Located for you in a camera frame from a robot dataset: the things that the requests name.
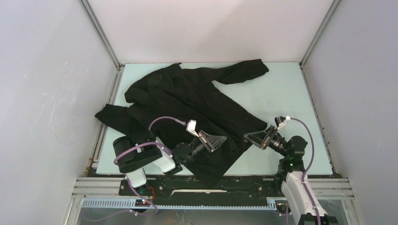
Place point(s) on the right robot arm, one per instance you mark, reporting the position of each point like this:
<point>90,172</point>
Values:
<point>291,178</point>

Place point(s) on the left aluminium frame post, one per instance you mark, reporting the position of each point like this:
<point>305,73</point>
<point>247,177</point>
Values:
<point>88,9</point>

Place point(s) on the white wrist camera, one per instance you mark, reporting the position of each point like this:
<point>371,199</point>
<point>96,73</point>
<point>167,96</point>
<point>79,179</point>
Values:
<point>281,121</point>
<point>190,128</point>

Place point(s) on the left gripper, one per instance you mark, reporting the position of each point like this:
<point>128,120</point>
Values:
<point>210,142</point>

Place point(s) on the grey slotted cable duct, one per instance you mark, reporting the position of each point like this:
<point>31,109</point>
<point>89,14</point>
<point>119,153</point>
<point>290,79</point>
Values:
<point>139,204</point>

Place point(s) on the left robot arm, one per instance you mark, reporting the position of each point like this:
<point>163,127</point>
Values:
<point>134,152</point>

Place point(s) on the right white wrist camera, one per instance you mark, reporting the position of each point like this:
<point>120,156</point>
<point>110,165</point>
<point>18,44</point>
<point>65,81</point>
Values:
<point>281,121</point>

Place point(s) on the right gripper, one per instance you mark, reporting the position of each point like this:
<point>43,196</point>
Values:
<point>263,138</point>

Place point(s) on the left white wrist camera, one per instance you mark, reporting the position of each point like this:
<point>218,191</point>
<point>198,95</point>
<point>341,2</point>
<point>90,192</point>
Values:
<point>190,128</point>

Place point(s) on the aluminium frame post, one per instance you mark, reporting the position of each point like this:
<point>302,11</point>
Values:
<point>88,9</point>
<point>303,63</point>

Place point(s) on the right aluminium frame post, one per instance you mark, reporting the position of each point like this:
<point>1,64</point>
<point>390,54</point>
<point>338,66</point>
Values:
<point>303,63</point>

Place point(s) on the black jacket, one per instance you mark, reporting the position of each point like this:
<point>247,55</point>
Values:
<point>161,99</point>

